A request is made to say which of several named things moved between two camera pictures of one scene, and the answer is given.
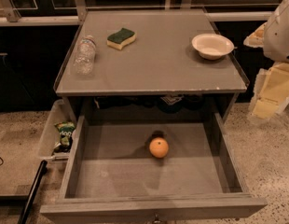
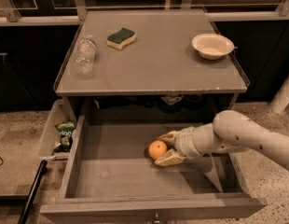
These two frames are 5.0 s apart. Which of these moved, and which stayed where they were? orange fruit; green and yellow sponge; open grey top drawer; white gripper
Moved: white gripper
Stayed: open grey top drawer; green and yellow sponge; orange fruit
